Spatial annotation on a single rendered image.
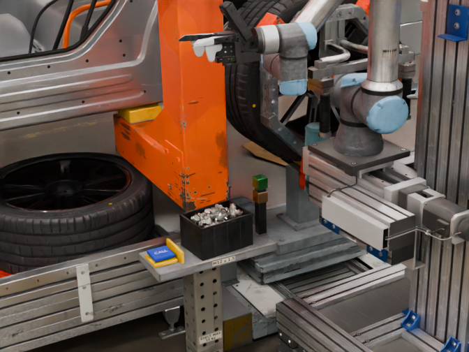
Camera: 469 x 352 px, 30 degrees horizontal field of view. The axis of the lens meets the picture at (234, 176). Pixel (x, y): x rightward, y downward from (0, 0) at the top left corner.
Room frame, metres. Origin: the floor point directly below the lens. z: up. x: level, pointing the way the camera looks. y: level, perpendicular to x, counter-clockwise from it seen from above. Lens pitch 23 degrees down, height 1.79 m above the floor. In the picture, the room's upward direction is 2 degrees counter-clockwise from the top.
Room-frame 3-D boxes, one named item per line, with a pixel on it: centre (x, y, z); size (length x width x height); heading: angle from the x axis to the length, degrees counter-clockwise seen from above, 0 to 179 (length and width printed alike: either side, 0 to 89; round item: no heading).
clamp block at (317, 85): (2.81, -0.30, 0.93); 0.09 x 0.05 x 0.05; 27
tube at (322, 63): (2.92, -0.32, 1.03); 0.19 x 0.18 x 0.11; 27
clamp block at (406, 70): (2.97, -0.60, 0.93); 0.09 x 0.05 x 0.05; 27
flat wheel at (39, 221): (3.02, 0.64, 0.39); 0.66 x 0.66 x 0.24
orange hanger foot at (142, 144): (3.09, 0.28, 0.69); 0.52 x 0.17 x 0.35; 27
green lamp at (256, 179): (2.66, -0.08, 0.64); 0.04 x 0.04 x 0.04; 27
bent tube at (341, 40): (3.01, -0.50, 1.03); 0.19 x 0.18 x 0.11; 27
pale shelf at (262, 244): (2.57, 0.09, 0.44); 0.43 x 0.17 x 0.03; 117
